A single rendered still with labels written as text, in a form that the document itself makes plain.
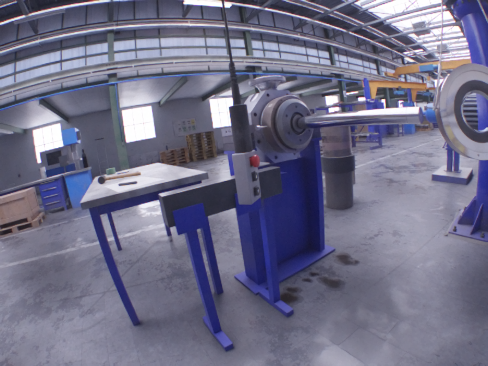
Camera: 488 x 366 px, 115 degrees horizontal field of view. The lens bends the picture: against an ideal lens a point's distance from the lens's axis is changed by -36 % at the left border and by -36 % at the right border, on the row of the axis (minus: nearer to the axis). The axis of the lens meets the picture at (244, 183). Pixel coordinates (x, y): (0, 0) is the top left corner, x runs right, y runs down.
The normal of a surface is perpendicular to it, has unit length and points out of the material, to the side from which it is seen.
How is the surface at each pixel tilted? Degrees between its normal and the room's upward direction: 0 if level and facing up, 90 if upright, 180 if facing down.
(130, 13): 90
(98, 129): 90
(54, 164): 90
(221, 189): 90
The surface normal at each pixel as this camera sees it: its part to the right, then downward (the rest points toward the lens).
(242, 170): -0.42, 0.25
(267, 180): 0.52, 0.11
